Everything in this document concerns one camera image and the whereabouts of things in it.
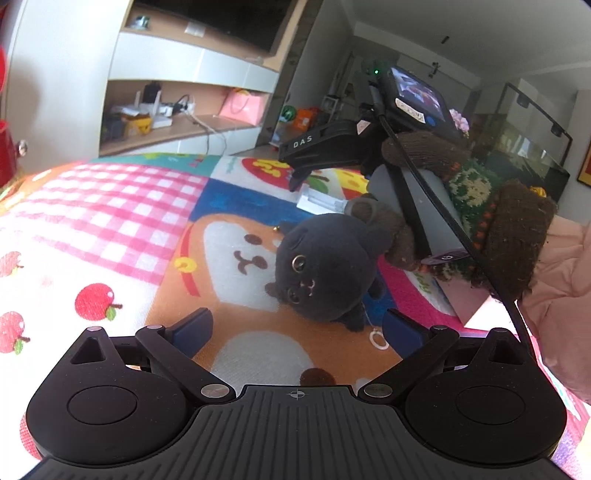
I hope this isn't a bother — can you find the black wall television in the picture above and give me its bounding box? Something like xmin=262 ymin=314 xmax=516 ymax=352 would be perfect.
xmin=139 ymin=0 xmax=296 ymax=53

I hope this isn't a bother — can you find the black plush cat toy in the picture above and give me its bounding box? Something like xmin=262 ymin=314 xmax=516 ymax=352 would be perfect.
xmin=266 ymin=213 xmax=393 ymax=332

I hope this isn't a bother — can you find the colourful cartoon play mat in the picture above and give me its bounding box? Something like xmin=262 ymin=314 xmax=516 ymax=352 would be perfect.
xmin=0 ymin=151 xmax=591 ymax=480

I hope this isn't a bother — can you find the pink cardboard box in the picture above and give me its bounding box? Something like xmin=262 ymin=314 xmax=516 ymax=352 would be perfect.
xmin=438 ymin=279 xmax=496 ymax=331

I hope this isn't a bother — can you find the orange paper bag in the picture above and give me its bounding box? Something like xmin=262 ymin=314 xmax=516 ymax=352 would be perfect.
xmin=294 ymin=107 xmax=318 ymax=132

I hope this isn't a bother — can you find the white wooden tv cabinet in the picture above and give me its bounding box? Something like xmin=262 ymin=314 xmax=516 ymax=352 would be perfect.
xmin=1 ymin=1 xmax=305 ymax=173

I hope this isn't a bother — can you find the brown knitted gloved hand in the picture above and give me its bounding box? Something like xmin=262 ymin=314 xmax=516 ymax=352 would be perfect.
xmin=344 ymin=131 xmax=559 ymax=301

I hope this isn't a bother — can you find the pink gift bag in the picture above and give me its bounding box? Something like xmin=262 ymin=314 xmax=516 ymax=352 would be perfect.
xmin=218 ymin=89 xmax=269 ymax=126

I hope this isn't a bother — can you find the glass fish tank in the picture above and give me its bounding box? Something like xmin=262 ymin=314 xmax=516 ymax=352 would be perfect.
xmin=469 ymin=80 xmax=573 ymax=202

